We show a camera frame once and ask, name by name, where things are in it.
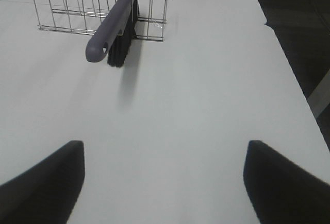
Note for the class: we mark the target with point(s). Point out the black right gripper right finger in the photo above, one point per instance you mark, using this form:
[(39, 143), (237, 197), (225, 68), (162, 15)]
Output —
[(280, 191)]

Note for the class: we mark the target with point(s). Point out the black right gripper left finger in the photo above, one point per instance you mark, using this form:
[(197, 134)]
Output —
[(48, 191)]

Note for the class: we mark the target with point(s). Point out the metal wire dish rack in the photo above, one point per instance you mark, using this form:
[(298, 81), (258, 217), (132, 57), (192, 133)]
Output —
[(83, 17)]

